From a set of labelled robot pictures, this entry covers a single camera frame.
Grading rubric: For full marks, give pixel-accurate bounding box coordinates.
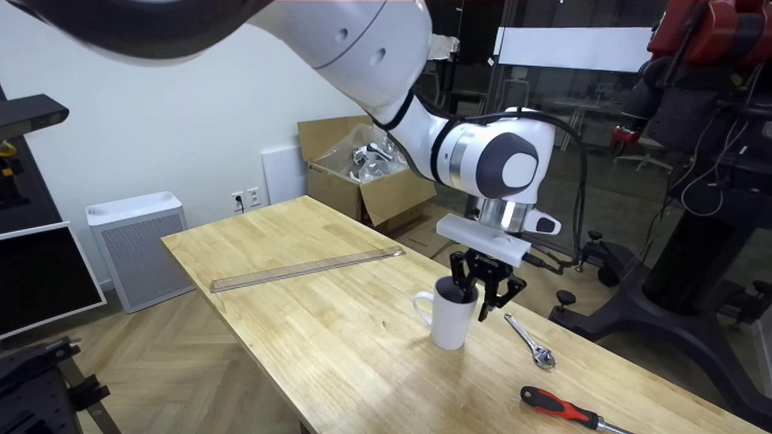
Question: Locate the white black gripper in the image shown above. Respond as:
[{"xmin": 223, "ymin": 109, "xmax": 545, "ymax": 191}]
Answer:
[{"xmin": 434, "ymin": 214, "xmax": 532, "ymax": 321}]

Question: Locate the white ceramic mug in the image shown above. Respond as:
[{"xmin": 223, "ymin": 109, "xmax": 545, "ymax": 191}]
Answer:
[{"xmin": 413, "ymin": 278, "xmax": 479, "ymax": 349}]

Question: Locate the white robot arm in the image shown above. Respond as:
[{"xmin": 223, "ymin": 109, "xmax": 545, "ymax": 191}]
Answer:
[{"xmin": 7, "ymin": 0, "xmax": 562, "ymax": 268}]

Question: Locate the silver wrench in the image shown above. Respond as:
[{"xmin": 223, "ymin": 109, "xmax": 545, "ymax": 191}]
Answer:
[{"xmin": 505, "ymin": 314, "xmax": 554, "ymax": 368}]

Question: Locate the red black screwdriver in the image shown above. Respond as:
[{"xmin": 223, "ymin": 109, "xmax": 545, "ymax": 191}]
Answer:
[{"xmin": 521, "ymin": 385, "xmax": 630, "ymax": 434}]

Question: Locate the open cardboard box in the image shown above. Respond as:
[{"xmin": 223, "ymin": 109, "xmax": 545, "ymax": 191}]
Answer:
[{"xmin": 298, "ymin": 115, "xmax": 437, "ymax": 226}]

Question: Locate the red black robot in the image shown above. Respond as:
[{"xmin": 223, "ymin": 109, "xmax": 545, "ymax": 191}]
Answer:
[{"xmin": 617, "ymin": 0, "xmax": 772, "ymax": 244}]

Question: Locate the white air purifier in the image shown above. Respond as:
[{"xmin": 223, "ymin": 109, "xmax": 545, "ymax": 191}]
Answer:
[{"xmin": 85, "ymin": 191, "xmax": 190, "ymax": 314}]

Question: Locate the black monitor screen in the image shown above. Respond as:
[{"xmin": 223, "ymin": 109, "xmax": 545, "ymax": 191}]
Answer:
[{"xmin": 0, "ymin": 221, "xmax": 106, "ymax": 339}]

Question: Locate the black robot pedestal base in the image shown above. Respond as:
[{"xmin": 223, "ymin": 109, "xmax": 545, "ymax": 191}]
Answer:
[{"xmin": 550, "ymin": 210, "xmax": 772, "ymax": 430}]

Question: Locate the white wall outlet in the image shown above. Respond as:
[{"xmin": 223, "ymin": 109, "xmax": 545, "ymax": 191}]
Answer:
[{"xmin": 231, "ymin": 185, "xmax": 260, "ymax": 213}]

